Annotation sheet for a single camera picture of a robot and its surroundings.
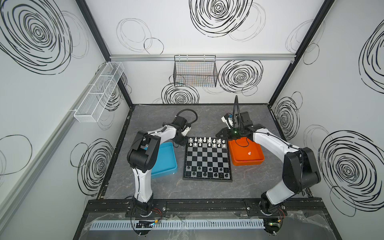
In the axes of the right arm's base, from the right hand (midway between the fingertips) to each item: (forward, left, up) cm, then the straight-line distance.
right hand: (217, 135), depth 84 cm
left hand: (+6, +20, -15) cm, 25 cm away
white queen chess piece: (+4, +3, -12) cm, 13 cm away
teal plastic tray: (-12, +30, -13) cm, 34 cm away
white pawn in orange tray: (-4, -21, -13) cm, 26 cm away
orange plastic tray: (-4, -18, -12) cm, 22 cm away
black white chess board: (-8, +5, -14) cm, 17 cm away
